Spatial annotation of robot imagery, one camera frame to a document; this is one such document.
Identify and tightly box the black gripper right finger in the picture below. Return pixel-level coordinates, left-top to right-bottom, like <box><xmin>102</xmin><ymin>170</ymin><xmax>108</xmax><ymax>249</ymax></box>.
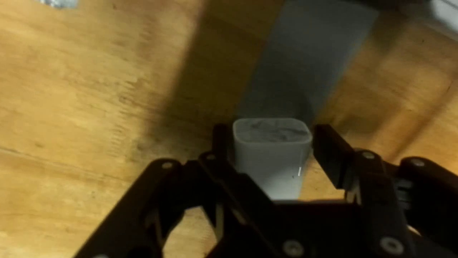
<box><xmin>310</xmin><ymin>123</ymin><xmax>458</xmax><ymax>258</ymax></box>

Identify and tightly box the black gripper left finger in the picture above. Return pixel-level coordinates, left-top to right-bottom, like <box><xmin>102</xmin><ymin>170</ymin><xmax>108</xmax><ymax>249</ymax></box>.
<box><xmin>74</xmin><ymin>121</ymin><xmax>306</xmax><ymax>258</ymax></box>

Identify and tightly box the white charger head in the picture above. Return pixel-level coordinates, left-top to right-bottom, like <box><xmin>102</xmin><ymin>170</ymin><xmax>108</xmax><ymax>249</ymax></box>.
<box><xmin>230</xmin><ymin>116</ymin><xmax>314</xmax><ymax>202</ymax></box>

